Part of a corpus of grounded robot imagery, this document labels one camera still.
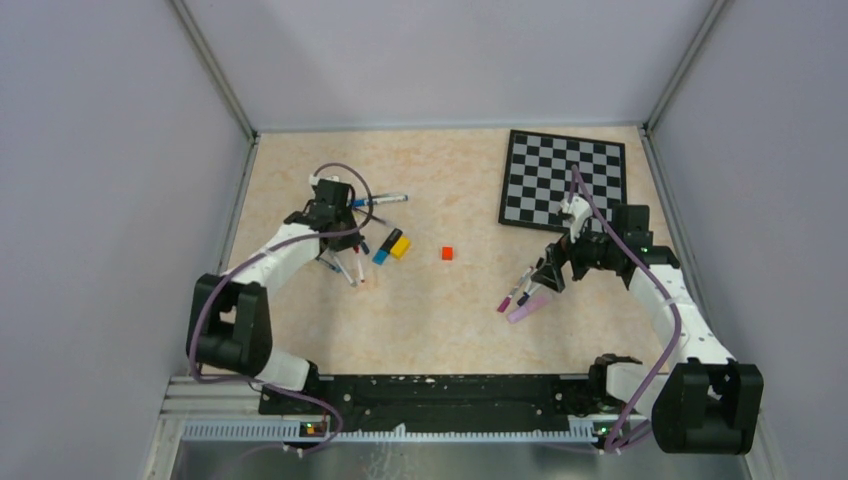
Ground purple cable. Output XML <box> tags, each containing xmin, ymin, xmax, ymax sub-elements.
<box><xmin>187</xmin><ymin>162</ymin><xmax>374</xmax><ymax>458</ymax></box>
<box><xmin>569</xmin><ymin>165</ymin><xmax>684</xmax><ymax>455</ymax></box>

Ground pink highlighter pen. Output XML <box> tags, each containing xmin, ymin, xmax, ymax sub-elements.
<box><xmin>507</xmin><ymin>295</ymin><xmax>551</xmax><ymax>324</ymax></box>

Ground red capped white marker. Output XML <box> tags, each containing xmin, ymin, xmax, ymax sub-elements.
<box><xmin>354</xmin><ymin>248</ymin><xmax>366</xmax><ymax>284</ymax></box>

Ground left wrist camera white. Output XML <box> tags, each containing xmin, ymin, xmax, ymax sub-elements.
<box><xmin>309</xmin><ymin>175</ymin><xmax>340</xmax><ymax>186</ymax></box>

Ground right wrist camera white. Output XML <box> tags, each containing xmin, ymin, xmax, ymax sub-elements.
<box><xmin>560</xmin><ymin>195</ymin><xmax>593</xmax><ymax>243</ymax></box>

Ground blue clear pen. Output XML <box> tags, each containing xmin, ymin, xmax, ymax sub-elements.
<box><xmin>352</xmin><ymin>194</ymin><xmax>409</xmax><ymax>208</ymax></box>

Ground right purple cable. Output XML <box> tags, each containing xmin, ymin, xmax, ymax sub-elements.
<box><xmin>569</xmin><ymin>165</ymin><xmax>684</xmax><ymax>455</ymax></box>

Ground white cable duct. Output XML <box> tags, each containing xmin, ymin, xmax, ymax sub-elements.
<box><xmin>182</xmin><ymin>419</ymin><xmax>597</xmax><ymax>443</ymax></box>

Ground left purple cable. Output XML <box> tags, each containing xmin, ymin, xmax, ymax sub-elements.
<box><xmin>187</xmin><ymin>162</ymin><xmax>374</xmax><ymax>458</ymax></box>

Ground yellow block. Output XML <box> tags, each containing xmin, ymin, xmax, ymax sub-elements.
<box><xmin>389</xmin><ymin>236</ymin><xmax>411</xmax><ymax>259</ymax></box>

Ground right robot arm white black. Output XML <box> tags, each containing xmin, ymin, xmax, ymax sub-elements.
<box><xmin>532</xmin><ymin>196</ymin><xmax>764</xmax><ymax>455</ymax></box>

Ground black white checkerboard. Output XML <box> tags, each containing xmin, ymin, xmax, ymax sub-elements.
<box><xmin>498</xmin><ymin>130</ymin><xmax>627</xmax><ymax>233</ymax></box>

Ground black capped white marker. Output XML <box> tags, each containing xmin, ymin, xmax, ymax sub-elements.
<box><xmin>517</xmin><ymin>282</ymin><xmax>540</xmax><ymax>306</ymax></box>

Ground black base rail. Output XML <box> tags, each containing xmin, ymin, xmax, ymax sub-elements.
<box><xmin>258</xmin><ymin>374</ymin><xmax>624</xmax><ymax>433</ymax></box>

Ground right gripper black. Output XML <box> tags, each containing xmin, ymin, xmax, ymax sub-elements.
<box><xmin>531</xmin><ymin>215</ymin><xmax>621</xmax><ymax>292</ymax></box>

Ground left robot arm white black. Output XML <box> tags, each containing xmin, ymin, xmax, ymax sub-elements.
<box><xmin>186</xmin><ymin>177</ymin><xmax>360</xmax><ymax>414</ymax></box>

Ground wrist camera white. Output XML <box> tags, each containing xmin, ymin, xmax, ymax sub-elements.
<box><xmin>560</xmin><ymin>195</ymin><xmax>593</xmax><ymax>243</ymax></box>
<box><xmin>309</xmin><ymin>175</ymin><xmax>340</xmax><ymax>186</ymax></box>

